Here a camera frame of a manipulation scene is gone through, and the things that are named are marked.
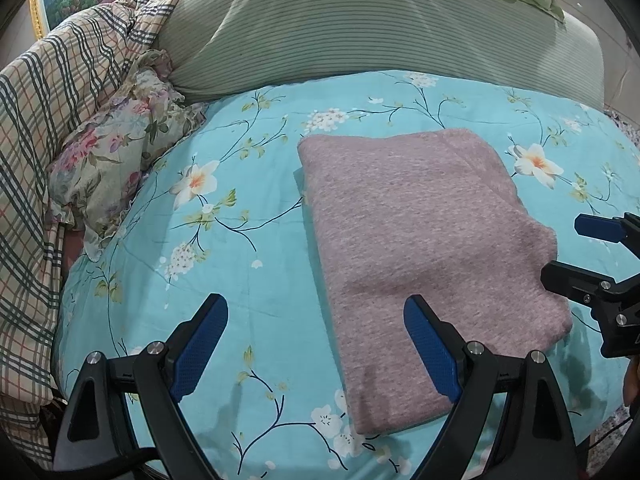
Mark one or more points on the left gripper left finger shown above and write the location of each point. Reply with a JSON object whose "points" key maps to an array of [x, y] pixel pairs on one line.
{"points": [[124, 412]]}

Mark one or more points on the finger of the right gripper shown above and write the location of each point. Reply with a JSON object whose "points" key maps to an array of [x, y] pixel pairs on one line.
{"points": [[623, 230], [589, 288]]}

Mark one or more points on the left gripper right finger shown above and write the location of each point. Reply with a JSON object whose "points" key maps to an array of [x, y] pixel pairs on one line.
{"points": [[534, 439]]}

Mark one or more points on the mauve knit sweater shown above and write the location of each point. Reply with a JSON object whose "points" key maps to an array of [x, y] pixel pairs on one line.
{"points": [[433, 214]]}

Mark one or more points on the person's right hand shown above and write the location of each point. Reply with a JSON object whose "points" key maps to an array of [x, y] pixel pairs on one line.
{"points": [[631, 385]]}

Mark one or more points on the floral ruffled pillow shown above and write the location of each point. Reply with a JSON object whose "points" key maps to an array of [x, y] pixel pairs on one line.
{"points": [[100, 168]]}

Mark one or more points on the plaid blanket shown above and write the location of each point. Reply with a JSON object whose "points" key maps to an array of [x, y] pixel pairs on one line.
{"points": [[46, 93]]}

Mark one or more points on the green striped pillow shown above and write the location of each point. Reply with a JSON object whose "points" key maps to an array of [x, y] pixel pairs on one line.
{"points": [[221, 47]]}

